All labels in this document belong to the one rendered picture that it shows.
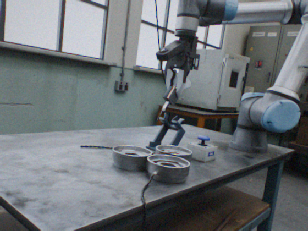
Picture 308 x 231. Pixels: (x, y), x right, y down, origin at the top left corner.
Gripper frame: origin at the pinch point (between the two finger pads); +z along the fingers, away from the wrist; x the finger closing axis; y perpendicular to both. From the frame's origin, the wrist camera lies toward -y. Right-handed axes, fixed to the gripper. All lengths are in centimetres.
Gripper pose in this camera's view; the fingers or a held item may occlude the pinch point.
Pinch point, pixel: (173, 93)
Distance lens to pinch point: 95.9
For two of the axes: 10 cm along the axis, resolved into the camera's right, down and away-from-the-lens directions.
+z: -1.2, 9.8, 1.3
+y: 6.8, -0.1, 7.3
